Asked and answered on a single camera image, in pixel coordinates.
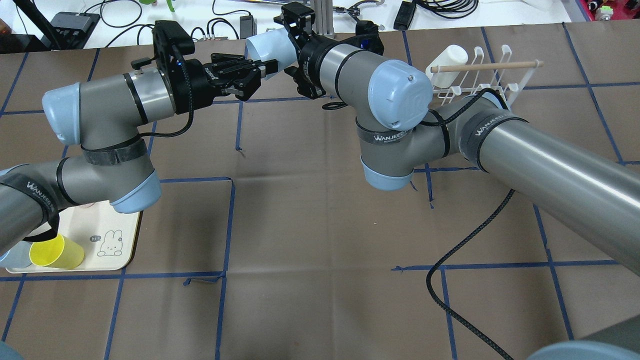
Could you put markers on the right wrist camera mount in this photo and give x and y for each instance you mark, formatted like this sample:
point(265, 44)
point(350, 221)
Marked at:
point(367, 37)

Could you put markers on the yellow cup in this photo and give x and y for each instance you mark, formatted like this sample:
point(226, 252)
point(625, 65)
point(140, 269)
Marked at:
point(57, 253)

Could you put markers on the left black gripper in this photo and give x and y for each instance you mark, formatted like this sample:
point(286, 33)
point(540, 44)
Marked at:
point(198, 86)

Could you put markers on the aluminium frame post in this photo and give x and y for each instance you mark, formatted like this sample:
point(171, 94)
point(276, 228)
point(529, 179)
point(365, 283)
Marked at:
point(324, 18)

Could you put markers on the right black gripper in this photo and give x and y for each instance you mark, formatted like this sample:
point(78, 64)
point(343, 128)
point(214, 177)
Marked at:
point(308, 54)

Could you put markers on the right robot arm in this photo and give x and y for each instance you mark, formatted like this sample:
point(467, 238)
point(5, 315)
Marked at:
point(595, 197)

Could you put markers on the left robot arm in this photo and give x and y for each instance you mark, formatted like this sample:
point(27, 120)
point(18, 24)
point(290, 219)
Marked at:
point(103, 117)

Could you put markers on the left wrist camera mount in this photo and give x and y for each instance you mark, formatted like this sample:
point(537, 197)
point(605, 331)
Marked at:
point(170, 44)

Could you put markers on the light blue cup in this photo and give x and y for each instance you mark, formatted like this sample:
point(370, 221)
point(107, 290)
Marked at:
point(18, 256)
point(272, 45)

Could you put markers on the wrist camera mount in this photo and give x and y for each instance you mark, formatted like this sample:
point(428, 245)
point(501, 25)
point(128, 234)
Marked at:
point(367, 37)
point(170, 44)

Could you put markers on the white ikea cup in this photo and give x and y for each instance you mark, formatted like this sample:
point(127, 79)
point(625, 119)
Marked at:
point(453, 55)

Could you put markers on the cream bunny tray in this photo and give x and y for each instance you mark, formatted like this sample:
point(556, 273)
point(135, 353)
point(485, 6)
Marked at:
point(106, 236)

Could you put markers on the black power adapter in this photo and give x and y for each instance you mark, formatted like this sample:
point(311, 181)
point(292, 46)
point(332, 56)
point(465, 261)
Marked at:
point(405, 15)

